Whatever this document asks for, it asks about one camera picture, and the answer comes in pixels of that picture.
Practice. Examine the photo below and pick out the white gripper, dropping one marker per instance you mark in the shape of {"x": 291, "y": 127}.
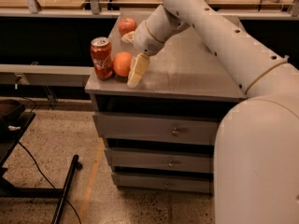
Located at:
{"x": 147, "y": 38}

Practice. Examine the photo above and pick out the orange fruit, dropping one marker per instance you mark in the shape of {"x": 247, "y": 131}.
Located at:
{"x": 122, "y": 63}

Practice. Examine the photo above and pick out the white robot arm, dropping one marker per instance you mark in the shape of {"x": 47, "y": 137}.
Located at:
{"x": 256, "y": 155}

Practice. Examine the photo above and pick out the red coke can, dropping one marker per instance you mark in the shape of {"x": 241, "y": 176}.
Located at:
{"x": 101, "y": 56}

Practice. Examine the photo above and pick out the red apple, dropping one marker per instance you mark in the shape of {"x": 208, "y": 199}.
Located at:
{"x": 126, "y": 25}

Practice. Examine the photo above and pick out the grey drawer cabinet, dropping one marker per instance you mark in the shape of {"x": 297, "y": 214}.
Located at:
{"x": 161, "y": 134}

